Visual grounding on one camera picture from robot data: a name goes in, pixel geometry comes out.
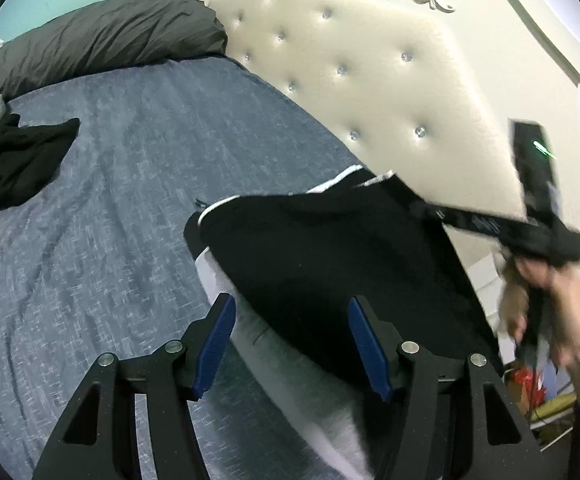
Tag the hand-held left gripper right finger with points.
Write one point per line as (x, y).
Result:
(370, 350)

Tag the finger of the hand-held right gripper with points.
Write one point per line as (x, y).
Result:
(435, 214)

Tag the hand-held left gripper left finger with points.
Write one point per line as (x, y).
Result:
(215, 345)

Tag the black sweater with white trim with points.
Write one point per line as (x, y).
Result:
(320, 260)

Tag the white tufted headboard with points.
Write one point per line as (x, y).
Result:
(370, 85)

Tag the bed with blue patterned sheet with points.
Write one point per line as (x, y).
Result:
(120, 185)

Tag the yellow cloth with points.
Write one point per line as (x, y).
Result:
(555, 405)

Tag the black garment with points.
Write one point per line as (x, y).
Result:
(15, 165)

